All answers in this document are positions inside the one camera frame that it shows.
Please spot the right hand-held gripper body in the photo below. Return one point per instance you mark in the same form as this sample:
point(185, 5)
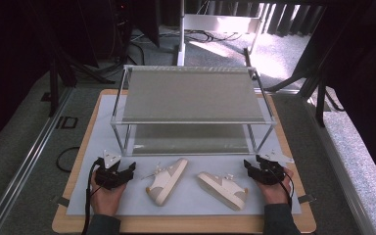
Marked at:
point(269, 173)

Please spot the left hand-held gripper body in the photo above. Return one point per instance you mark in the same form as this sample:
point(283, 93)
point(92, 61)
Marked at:
point(111, 159)

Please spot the white sneaker with orange heel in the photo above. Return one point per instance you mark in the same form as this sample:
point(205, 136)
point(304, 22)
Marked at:
point(223, 191)
point(164, 182)

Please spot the two-tier grey shoe rack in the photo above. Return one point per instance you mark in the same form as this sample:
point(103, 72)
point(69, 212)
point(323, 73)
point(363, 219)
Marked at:
point(192, 94)

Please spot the person's right hand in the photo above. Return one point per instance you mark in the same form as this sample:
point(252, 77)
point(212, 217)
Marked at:
point(274, 194)

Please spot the black tape strip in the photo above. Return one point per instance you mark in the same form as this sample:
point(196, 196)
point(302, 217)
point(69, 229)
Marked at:
point(306, 198)
point(63, 201)

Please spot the white table mat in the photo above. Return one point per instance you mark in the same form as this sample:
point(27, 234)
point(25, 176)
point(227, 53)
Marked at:
point(182, 199)

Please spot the black tripod stand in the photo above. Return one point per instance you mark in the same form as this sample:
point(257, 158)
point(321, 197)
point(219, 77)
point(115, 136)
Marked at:
point(54, 88)
point(320, 98)

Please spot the white metal stand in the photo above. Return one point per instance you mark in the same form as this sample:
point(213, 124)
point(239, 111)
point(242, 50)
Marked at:
point(222, 23)

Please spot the aluminium rail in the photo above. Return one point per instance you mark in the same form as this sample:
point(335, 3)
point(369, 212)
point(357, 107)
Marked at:
point(342, 169)
point(29, 160)

